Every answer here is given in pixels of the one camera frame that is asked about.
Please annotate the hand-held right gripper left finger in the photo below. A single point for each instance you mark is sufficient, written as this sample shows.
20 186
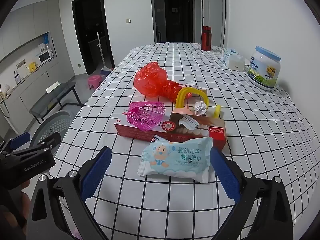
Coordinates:
96 172

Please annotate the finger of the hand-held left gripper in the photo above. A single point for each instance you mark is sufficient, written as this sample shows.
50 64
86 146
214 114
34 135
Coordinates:
20 138
50 141

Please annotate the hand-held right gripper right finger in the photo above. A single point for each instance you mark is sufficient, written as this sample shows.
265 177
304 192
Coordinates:
225 177

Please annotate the blue white wet wipes packet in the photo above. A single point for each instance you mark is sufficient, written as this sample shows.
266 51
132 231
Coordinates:
180 160

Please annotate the red toothpaste box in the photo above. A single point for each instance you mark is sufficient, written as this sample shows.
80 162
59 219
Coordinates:
180 132

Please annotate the white paper ball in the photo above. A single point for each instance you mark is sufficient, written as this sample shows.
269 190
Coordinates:
201 107

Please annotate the pink plastic mesh basket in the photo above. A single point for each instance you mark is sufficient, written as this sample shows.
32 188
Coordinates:
146 113

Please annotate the grey kitchen counter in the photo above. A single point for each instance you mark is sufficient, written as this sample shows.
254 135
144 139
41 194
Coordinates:
25 97

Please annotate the dark glass coffee table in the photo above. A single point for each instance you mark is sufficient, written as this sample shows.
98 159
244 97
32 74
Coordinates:
57 92

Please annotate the flat white box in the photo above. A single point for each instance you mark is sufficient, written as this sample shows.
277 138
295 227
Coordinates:
52 86

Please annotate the small white countertop appliance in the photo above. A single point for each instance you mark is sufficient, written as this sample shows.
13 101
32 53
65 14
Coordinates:
17 76

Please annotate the yellow box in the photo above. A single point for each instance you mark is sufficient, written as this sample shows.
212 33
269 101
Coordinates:
32 66

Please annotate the pink plastic stool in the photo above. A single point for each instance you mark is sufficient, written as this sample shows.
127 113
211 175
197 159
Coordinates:
94 80

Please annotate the pink plastic piece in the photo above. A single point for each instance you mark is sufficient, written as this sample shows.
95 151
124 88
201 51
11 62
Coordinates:
181 111

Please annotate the white microwave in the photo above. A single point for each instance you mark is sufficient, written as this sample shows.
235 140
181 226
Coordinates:
45 56

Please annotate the blue dustpan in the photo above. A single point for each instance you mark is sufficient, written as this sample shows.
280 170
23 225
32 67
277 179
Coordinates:
105 72

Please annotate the small white lid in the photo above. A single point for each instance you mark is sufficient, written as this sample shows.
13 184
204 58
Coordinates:
190 83

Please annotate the blue water jug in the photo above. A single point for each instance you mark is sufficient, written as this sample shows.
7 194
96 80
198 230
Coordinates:
45 40

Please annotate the broom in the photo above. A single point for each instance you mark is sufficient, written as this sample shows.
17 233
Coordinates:
100 50

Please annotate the red plastic bag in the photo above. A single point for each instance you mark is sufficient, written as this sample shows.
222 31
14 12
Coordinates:
152 80

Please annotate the white square box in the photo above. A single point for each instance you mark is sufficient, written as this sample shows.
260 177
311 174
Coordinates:
236 62

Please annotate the white tub with blue lid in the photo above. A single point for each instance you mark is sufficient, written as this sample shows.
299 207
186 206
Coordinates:
265 67

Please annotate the blue white tissue pack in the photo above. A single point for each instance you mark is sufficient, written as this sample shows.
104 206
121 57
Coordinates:
228 53

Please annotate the red water bottle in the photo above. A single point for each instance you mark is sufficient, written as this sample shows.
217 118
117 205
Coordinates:
206 37

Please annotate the backsplash wall socket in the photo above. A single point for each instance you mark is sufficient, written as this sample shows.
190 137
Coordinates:
21 63

